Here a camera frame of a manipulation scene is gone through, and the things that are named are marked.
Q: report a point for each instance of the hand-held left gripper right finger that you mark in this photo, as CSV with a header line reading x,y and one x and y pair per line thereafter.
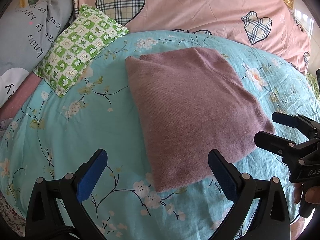
x,y
226,177

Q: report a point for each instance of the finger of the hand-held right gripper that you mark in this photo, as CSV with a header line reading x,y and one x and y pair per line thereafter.
x,y
285,119
272,141

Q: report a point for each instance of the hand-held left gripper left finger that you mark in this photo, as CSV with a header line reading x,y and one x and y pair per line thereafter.
x,y
88,180

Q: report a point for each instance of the mauve knit sweater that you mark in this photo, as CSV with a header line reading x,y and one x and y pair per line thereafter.
x,y
190,100

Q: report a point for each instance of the person's right hand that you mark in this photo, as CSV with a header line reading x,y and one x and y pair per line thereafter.
x,y
298,192

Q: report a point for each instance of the green patterned cloth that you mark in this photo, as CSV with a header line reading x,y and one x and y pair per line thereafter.
x,y
313,85

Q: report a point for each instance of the turquoise floral bedsheet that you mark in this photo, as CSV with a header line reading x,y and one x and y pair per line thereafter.
x,y
100,120

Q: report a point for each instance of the dark floral fabric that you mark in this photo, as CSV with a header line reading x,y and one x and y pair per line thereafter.
x,y
10,217

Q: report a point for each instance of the window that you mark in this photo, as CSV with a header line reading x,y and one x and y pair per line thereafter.
x,y
303,21

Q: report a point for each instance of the mauve pink sheet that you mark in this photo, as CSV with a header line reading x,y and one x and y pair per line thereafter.
x,y
17,92

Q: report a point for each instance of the white lettered pillow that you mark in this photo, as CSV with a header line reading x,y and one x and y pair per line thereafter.
x,y
11,85

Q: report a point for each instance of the green checkered pillow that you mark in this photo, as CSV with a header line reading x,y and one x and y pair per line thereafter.
x,y
80,47

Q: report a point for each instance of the pink quilt with plaid hearts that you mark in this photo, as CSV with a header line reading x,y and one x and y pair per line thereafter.
x,y
200,5

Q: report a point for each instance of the grey lettered pillow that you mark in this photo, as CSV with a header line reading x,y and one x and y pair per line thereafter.
x,y
27,35

